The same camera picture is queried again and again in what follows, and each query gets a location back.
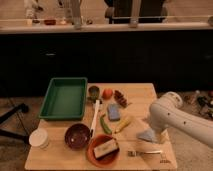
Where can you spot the red bowl on counter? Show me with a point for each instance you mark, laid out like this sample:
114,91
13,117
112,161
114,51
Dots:
50,22

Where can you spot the orange tomato toy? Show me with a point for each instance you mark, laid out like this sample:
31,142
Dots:
107,93

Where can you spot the orange plate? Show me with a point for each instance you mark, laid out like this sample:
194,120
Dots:
107,160

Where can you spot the beige sponge block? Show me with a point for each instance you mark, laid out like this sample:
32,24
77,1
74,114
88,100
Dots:
105,148

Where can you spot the silver fork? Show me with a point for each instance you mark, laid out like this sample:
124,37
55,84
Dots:
140,153

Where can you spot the green plastic tray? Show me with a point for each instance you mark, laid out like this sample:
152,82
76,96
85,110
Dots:
65,99

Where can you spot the black chair base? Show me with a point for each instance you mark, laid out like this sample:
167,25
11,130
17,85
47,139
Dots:
10,120

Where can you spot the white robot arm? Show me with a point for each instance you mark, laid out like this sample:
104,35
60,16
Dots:
166,111

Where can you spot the brown pine cone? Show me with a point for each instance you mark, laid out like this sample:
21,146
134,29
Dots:
120,99

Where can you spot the purple bowl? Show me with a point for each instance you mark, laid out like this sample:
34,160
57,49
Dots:
77,136

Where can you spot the white handled knife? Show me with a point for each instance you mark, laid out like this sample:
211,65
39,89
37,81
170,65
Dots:
93,125

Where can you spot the light blue towel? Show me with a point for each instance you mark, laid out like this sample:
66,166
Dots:
147,135

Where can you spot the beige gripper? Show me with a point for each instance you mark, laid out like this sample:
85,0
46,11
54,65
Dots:
160,137

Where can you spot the blue sponge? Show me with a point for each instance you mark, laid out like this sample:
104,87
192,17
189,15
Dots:
113,112

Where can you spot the green pepper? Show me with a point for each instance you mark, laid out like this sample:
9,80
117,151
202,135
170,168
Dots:
104,126

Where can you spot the white paper cup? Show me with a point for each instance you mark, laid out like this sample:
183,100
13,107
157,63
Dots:
39,138

